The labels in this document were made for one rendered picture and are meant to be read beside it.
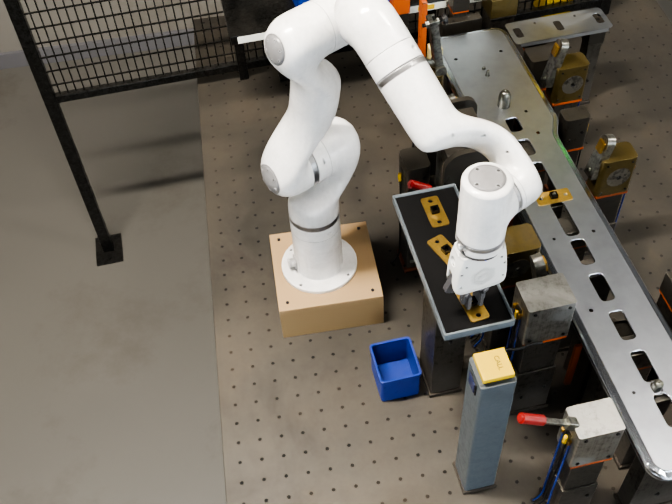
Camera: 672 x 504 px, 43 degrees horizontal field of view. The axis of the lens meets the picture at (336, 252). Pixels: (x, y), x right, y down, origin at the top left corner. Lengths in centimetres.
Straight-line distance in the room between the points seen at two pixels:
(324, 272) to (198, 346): 104
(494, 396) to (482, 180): 43
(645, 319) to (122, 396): 178
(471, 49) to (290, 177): 85
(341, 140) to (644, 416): 83
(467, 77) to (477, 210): 102
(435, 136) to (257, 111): 141
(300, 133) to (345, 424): 70
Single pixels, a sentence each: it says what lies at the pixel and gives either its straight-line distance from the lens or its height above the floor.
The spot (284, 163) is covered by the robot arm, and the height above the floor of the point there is 123.
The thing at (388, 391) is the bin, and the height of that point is 74.
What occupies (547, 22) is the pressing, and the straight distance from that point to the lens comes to 259.
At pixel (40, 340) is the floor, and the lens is 323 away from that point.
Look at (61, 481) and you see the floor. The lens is 291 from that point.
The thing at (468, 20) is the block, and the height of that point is 100.
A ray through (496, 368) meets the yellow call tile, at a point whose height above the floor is 116.
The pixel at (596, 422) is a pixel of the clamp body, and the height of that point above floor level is 106.
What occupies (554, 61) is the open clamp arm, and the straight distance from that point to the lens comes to 235.
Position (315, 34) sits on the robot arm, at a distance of 154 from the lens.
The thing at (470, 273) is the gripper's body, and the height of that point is 130.
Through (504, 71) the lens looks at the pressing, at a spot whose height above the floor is 100.
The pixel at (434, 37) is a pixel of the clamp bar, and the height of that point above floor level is 117.
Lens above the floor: 249
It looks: 50 degrees down
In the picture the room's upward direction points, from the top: 4 degrees counter-clockwise
